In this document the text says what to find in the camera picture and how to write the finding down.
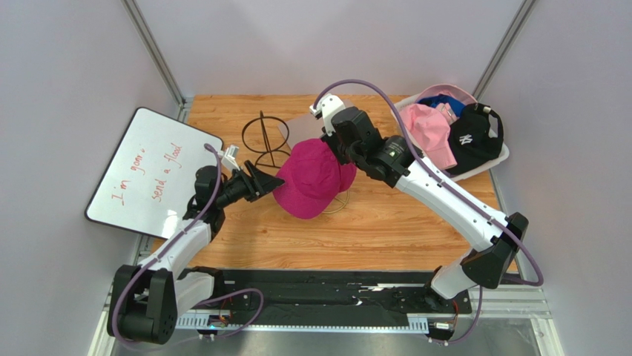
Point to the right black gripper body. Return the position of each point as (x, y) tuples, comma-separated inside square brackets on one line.
[(338, 146)]

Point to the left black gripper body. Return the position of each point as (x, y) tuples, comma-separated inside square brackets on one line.
[(236, 188)]

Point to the magenta baseball cap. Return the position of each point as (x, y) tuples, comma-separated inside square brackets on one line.
[(313, 178)]

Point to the pink bucket hat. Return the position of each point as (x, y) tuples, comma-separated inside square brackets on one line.
[(429, 128)]

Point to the black NY baseball cap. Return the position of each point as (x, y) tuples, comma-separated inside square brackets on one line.
[(477, 137)]

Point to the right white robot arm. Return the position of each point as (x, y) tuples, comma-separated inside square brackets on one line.
[(491, 234)]

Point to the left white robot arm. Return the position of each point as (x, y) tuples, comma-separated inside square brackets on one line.
[(147, 299)]

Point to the white plastic basket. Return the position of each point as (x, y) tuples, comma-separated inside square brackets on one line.
[(449, 116)]

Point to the grey flat board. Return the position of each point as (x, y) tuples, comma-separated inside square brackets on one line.
[(306, 127)]

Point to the white whiteboard with red writing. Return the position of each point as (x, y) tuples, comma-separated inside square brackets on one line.
[(150, 178)]

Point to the blue hat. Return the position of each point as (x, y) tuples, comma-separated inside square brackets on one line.
[(456, 106)]

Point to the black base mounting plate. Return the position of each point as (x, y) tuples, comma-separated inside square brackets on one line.
[(310, 299)]

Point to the light pink cap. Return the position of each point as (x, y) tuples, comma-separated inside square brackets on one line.
[(447, 89)]

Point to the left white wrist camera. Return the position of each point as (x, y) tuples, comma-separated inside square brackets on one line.
[(229, 158)]

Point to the gold wire hat stand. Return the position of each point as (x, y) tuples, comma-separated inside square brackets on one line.
[(338, 204)]

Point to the black wire hat stand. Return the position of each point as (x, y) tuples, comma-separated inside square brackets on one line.
[(267, 136)]

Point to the left corner aluminium post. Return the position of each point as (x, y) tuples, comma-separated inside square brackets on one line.
[(142, 27)]

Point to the corner aluminium post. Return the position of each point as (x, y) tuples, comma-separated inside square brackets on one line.
[(510, 35), (142, 27)]

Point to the right corner aluminium post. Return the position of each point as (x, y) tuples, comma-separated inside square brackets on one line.
[(510, 35)]

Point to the aluminium frame rail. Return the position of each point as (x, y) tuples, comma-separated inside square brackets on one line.
[(511, 316)]

